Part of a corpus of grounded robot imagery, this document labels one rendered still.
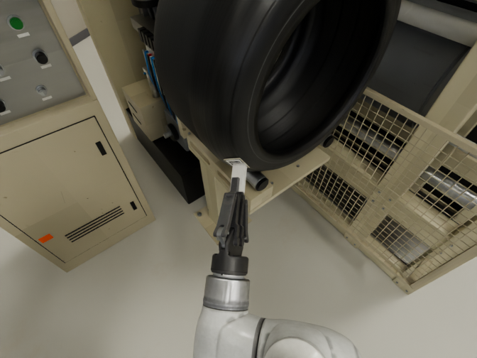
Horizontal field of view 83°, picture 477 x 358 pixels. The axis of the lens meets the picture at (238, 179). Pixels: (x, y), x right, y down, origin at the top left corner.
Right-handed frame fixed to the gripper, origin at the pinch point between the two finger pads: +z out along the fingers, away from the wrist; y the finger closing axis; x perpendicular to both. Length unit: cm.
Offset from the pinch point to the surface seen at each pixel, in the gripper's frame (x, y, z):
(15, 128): -80, -9, 17
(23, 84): -73, -13, 30
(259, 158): 3.9, 1.8, 5.5
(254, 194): -3.0, 18.2, 1.1
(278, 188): 1.1, 28.7, 5.6
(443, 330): 61, 125, -41
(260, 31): 11.8, -22.8, 15.4
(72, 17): -266, 83, 224
